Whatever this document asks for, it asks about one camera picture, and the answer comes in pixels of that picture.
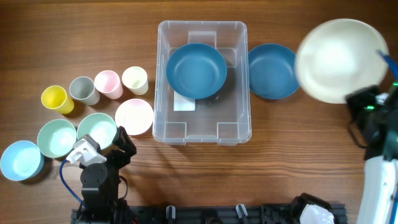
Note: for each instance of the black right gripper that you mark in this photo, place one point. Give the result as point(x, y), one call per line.
point(358, 93)

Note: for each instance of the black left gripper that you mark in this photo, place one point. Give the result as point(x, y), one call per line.
point(127, 145)

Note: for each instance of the mint green bowl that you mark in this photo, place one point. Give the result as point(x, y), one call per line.
point(101, 127)
point(56, 138)

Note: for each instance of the pink small bowl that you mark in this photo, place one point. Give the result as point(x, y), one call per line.
point(135, 116)

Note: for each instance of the cream large bowl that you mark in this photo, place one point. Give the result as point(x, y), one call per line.
point(339, 57)

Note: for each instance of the cream plastic cup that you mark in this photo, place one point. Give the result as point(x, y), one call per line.
point(135, 78)

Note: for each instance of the grey plastic cup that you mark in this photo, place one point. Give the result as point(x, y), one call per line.
point(83, 89)

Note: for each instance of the yellow plastic cup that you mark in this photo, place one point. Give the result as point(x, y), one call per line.
point(57, 99)

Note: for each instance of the dark blue bowl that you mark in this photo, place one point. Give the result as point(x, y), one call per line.
point(271, 71)
point(196, 71)

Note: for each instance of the light blue bowl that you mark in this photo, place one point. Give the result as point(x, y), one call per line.
point(21, 160)

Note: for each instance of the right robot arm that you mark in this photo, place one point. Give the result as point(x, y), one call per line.
point(379, 200)

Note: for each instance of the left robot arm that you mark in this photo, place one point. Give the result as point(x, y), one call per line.
point(100, 182)

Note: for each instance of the pink plastic cup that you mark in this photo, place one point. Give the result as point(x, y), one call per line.
point(108, 83)

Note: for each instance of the white paper label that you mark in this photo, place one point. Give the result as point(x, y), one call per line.
point(182, 103)

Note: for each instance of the clear plastic storage bin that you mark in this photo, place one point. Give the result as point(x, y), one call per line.
point(224, 118)

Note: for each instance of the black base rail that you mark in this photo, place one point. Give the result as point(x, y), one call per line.
point(266, 213)

